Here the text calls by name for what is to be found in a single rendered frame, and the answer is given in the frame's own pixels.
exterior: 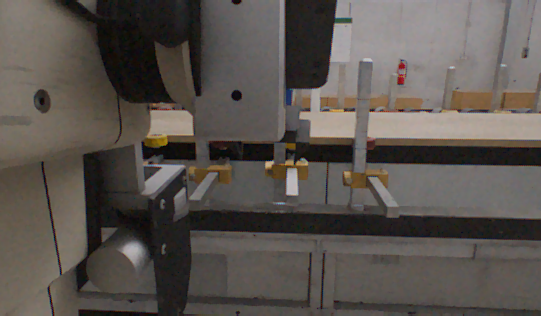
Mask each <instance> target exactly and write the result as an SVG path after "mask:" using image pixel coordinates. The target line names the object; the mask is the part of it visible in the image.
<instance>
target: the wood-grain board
mask: <svg viewBox="0 0 541 316"><path fill-rule="evenodd" d="M299 119H310V145H351V142H352V137H354V125H355V112H300V114H299ZM151 133H164V134H167V142H171V143H196V137H195V136H194V133H193V117H192V115H191V114H190V113H189V112H188V111H175V110H151V129H150V132H149V133H148V134H151ZM367 136H370V137H374V138H375V145H436V146H502V147H541V114H506V113H396V112H369V121H368V134H367Z"/></svg>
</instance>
